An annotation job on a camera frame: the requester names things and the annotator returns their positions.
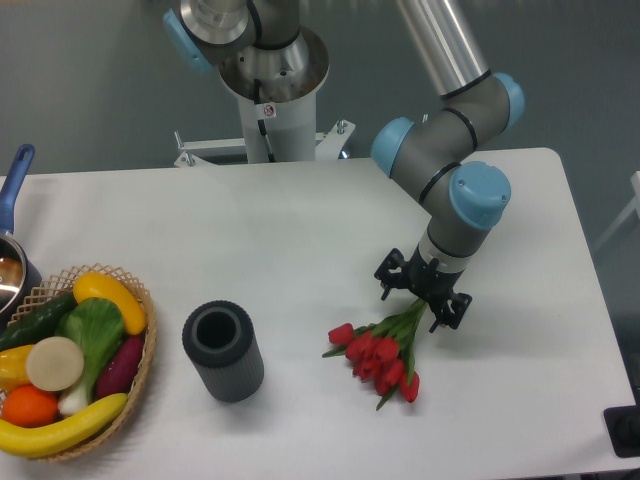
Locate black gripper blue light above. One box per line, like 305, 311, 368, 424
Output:
374, 248, 473, 333

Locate red tulip bouquet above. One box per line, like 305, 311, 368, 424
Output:
322, 299, 427, 409

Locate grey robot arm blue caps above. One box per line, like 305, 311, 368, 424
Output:
163, 1, 525, 328

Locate dark grey ribbed vase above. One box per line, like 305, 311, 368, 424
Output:
182, 300, 264, 403

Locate black device at table edge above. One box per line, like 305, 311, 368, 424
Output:
603, 405, 639, 458

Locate purple sweet potato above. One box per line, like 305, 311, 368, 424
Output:
95, 336, 144, 399

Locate green bok choy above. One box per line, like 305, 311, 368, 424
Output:
56, 298, 125, 417

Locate yellow squash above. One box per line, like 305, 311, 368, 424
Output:
72, 271, 147, 335

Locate woven wicker basket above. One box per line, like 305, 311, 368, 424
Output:
1, 264, 157, 461

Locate beige round disc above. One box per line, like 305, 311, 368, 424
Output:
26, 336, 84, 392

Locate green cucumber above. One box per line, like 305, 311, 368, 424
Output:
1, 292, 77, 351

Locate orange fruit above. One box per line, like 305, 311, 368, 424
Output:
1, 385, 58, 428

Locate yellow bell pepper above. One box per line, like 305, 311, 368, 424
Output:
0, 344, 34, 392

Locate yellow banana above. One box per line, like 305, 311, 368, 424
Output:
1, 393, 128, 459

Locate white frame at right edge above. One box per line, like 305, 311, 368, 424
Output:
594, 171, 639, 254

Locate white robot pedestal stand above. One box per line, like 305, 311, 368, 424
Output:
173, 79, 396, 168

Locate blue handled saucepan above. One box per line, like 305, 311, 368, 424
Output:
1, 144, 41, 331

